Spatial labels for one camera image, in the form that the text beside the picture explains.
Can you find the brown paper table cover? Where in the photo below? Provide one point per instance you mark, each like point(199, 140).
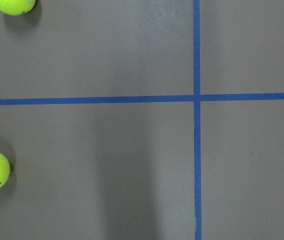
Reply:
point(143, 120)

